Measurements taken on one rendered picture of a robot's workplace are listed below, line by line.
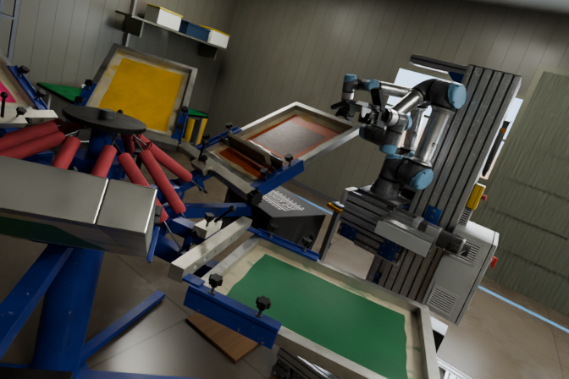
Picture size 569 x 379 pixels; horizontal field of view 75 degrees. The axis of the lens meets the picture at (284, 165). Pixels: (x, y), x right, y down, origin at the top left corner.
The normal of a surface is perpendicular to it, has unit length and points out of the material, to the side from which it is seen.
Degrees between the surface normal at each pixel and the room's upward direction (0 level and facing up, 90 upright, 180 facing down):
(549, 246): 90
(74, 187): 58
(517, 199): 90
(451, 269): 90
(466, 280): 90
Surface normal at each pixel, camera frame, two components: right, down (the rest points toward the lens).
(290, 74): -0.52, 0.03
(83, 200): 0.33, -0.26
